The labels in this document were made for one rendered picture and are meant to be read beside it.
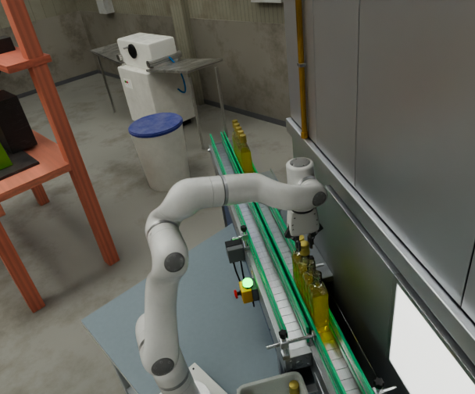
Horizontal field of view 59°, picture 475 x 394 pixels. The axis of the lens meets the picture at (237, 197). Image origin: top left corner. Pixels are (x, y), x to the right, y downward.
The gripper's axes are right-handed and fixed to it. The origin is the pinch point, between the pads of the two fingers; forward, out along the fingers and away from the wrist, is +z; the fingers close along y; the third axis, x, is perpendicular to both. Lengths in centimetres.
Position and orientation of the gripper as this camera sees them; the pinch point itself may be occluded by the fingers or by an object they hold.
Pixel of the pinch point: (304, 243)
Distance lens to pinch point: 145.8
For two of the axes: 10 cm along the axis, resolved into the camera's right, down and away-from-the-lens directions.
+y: -9.7, 2.1, -0.9
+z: 1.3, 8.4, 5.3
